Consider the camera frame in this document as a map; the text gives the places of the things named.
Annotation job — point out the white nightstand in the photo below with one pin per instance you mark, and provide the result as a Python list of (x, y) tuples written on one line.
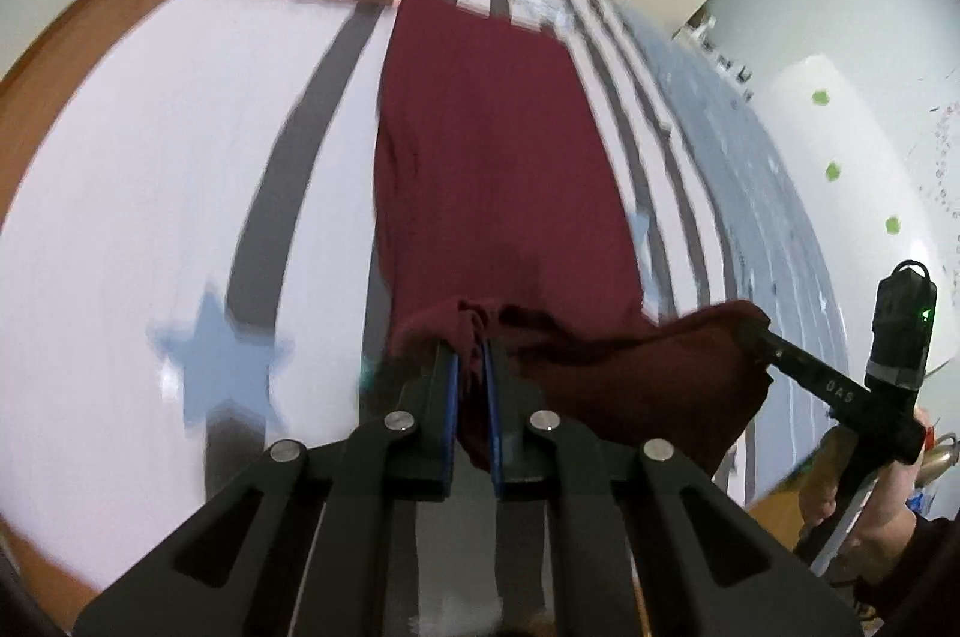
[(698, 34)]

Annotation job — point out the white headboard with apples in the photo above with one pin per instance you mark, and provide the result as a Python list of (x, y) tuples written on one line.
[(866, 212)]

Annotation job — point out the striped bed sheet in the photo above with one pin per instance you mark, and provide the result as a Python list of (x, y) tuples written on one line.
[(122, 240)]

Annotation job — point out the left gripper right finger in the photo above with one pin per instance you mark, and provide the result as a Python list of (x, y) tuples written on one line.
[(639, 541)]

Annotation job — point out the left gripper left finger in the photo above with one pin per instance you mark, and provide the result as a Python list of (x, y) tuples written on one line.
[(299, 543)]

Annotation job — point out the maroon t-shirt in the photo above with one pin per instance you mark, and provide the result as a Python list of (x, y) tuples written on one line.
[(498, 217)]

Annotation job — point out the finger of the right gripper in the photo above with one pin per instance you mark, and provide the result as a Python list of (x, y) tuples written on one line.
[(813, 375)]

